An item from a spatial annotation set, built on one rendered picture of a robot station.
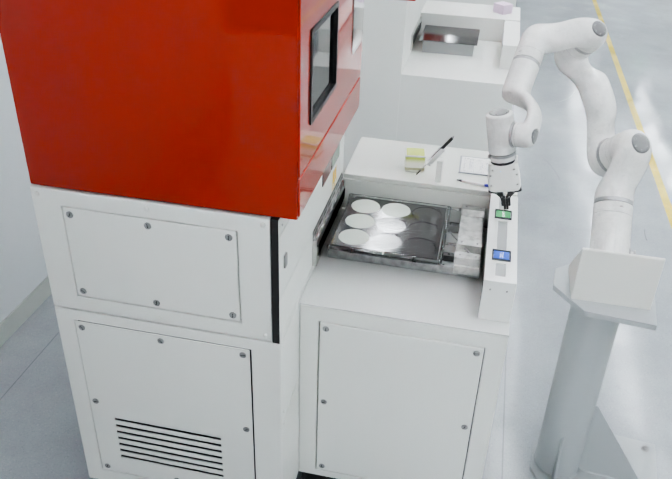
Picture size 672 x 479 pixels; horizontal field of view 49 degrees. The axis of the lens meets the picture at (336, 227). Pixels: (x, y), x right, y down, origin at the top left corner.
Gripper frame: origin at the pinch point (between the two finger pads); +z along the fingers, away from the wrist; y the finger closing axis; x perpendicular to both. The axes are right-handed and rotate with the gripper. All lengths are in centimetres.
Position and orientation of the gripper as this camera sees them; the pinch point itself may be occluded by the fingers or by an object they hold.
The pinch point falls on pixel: (505, 202)
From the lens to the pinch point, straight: 247.9
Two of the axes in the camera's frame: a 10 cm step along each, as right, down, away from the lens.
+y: 9.6, -0.5, -2.7
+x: 2.2, -5.0, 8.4
